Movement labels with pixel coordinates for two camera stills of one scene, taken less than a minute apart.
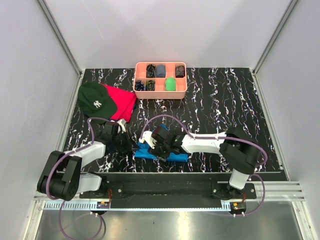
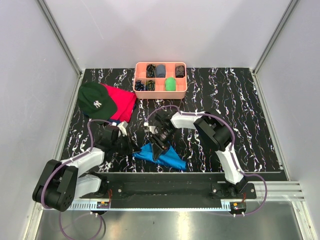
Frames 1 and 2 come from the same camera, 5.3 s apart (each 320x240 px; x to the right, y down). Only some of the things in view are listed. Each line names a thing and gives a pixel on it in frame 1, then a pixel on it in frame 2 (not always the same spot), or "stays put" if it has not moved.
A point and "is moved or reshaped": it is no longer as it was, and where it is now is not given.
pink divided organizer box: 160,80 stays put
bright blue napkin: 143,150 is moved or reshaped
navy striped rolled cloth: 139,86 stays put
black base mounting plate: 166,190 stays put
